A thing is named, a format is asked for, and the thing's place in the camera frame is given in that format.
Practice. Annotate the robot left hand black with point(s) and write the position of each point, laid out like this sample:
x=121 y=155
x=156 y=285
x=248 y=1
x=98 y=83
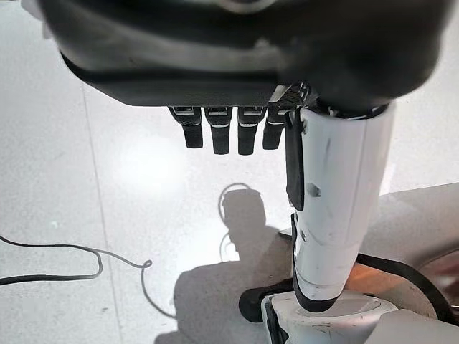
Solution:
x=215 y=53

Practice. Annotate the glossy brown stool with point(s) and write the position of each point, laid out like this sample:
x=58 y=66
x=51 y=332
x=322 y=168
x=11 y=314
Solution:
x=419 y=222

